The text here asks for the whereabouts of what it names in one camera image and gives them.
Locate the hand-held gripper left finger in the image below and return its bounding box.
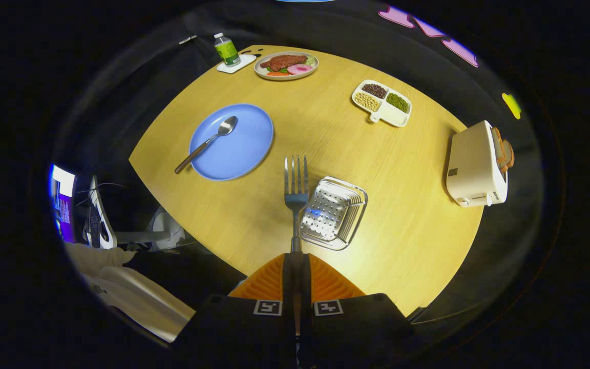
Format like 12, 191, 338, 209
172, 253, 298, 360

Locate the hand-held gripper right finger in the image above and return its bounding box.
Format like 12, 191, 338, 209
299, 253, 418, 360

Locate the fork with wooden handle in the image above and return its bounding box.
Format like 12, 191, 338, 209
283, 155, 310, 337

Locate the spoon with wooden handle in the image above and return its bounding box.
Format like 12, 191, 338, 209
174, 116, 238, 175

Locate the perforated metal basket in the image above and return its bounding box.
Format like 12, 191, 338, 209
299, 176, 369, 251

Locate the pale grey furniture piece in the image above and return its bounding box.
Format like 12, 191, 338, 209
116, 207, 187, 253

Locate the blue round plate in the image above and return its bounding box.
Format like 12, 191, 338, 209
189, 104, 275, 181

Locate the person's light clothing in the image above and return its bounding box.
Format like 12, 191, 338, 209
65, 241, 196, 343

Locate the white divided dish of beans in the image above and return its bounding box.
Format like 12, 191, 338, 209
351, 79, 412, 128

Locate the white toaster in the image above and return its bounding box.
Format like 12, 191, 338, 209
446, 120, 509, 208

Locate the plate of meat and vegetables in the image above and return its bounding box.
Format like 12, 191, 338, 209
254, 51, 320, 81

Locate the white square coaster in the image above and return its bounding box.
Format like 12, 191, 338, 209
217, 54, 257, 74

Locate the brown toast slice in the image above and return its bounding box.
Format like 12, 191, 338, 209
491, 127, 505, 170
502, 138, 515, 172

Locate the lit computer monitor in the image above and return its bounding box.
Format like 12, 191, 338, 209
49, 165, 76, 242

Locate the green label water bottle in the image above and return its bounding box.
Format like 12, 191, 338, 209
214, 33, 241, 68

